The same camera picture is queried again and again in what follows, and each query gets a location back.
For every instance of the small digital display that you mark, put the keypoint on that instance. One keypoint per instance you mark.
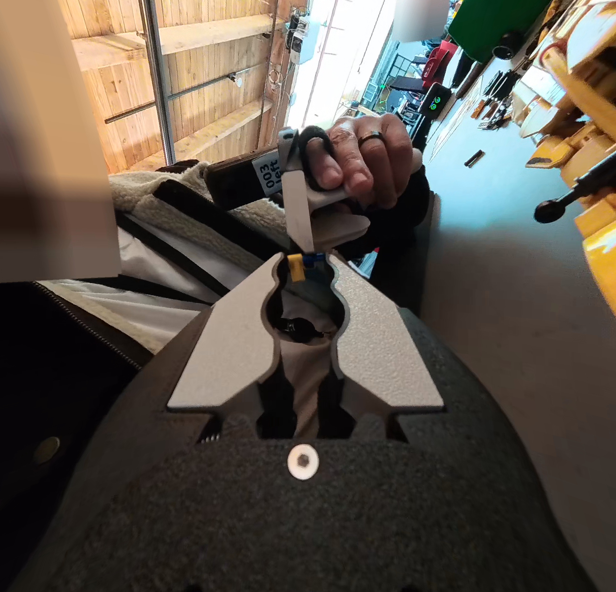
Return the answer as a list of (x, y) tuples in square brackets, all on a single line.
[(437, 101)]

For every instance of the black toy tire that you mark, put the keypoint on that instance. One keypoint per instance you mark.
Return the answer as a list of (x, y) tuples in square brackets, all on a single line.
[(504, 49)]

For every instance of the black fleece-lined jacket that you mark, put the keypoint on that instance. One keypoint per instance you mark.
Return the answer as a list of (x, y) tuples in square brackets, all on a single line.
[(48, 361)]

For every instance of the short black beam piece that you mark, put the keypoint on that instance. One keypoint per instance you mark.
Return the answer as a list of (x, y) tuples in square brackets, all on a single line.
[(474, 158)]

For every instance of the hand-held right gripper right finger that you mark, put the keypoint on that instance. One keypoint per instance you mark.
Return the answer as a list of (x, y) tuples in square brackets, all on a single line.
[(390, 361)]

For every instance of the light grey hoodie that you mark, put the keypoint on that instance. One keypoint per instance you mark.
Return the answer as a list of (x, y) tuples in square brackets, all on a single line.
[(159, 308)]

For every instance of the ceiling spot lamp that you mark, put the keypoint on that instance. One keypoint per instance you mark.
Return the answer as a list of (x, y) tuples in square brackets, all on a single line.
[(236, 79)]

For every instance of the yellow brick car model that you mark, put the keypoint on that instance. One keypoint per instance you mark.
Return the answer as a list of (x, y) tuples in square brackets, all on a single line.
[(577, 96)]

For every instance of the green plastic bin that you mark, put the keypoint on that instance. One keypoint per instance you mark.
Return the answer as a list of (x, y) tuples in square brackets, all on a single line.
[(505, 14)]

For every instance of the white ceiling device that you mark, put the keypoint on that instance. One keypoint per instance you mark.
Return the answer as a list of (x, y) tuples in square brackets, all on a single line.
[(305, 38)]

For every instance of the yellow pin connector piece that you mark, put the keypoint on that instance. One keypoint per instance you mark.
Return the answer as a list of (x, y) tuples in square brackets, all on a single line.
[(294, 267)]

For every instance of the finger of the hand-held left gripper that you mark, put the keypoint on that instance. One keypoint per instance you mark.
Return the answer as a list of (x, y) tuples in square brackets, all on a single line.
[(298, 206)]

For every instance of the black background table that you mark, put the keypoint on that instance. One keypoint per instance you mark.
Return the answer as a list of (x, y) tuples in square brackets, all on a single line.
[(406, 84)]

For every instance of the pile of yellow black pieces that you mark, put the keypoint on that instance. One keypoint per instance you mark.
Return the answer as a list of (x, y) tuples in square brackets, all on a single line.
[(498, 101)]

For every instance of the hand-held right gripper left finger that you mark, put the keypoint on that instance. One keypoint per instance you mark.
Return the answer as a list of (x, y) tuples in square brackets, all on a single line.
[(221, 361)]

